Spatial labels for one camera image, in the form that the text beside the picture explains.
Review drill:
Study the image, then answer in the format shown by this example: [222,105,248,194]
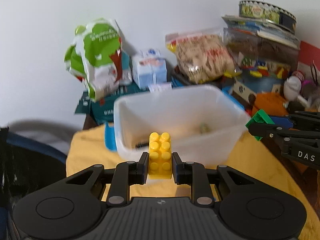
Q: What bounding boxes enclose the blue plastic piece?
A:
[221,89,245,112]
[104,123,117,152]

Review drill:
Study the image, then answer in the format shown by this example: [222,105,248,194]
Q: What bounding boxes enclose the colourful toy puzzle box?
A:
[232,55,293,100]

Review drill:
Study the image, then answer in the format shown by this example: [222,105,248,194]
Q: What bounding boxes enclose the stack of books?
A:
[222,15,300,50]

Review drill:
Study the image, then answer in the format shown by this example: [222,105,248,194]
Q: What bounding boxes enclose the white plush toy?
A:
[284,71,308,103]

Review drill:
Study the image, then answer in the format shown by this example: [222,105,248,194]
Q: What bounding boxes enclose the round printed tin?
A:
[238,0,297,33]

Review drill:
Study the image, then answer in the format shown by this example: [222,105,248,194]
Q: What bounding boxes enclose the teal cardboard box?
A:
[74,82,150,125]

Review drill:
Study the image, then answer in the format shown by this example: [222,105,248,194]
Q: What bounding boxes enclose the black mesh chair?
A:
[0,126,68,240]

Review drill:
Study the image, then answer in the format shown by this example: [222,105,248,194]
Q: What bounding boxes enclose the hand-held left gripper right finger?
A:
[172,152,253,207]

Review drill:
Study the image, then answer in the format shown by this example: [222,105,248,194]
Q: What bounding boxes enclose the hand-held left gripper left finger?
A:
[65,152,150,207]

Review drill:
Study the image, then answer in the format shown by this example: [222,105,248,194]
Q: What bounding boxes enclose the yellow toy brick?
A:
[148,132,173,180]

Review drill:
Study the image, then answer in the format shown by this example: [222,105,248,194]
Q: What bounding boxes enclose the yellow blanket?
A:
[65,124,320,240]

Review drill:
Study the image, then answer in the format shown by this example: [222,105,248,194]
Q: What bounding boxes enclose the orange box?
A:
[251,92,292,117]

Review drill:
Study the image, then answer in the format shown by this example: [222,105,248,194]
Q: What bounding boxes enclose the green white snack bag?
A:
[64,18,132,102]

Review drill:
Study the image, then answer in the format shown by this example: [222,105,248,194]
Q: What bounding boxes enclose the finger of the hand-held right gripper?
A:
[248,121,320,143]
[267,110,320,128]

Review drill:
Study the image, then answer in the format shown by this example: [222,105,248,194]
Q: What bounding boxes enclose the green toy brick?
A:
[246,109,275,142]

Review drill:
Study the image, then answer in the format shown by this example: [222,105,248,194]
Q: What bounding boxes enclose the clear bag of biscuits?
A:
[165,27,242,84]

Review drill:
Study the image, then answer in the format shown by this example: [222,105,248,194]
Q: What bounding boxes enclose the white plastic container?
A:
[114,85,251,167]

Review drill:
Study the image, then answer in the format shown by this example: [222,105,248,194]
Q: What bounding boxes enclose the blue white carton pack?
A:
[132,49,167,90]

